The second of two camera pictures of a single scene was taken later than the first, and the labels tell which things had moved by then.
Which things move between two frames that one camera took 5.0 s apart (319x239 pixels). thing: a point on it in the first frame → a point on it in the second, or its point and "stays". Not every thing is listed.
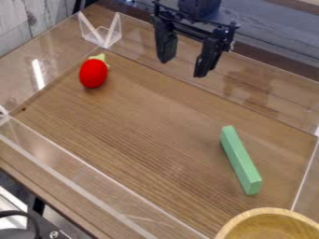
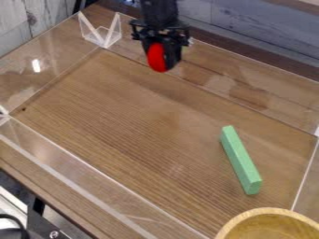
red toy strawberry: x=93 y=71 → x=156 y=56
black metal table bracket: x=54 y=224 stays
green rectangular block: x=245 y=170 stays
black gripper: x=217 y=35 → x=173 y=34
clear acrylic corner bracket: x=102 y=36 stays
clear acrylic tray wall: x=78 y=188 stays
